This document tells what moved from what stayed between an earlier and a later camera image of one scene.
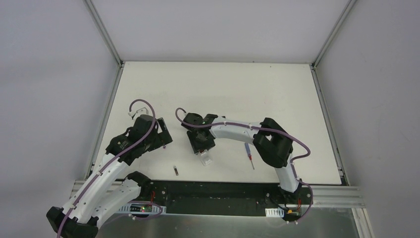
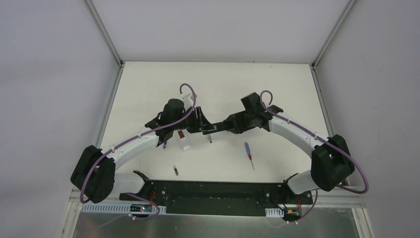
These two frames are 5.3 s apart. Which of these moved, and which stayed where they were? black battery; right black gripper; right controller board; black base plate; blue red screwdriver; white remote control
Moved: white remote control; right black gripper
Stayed: right controller board; black battery; black base plate; blue red screwdriver
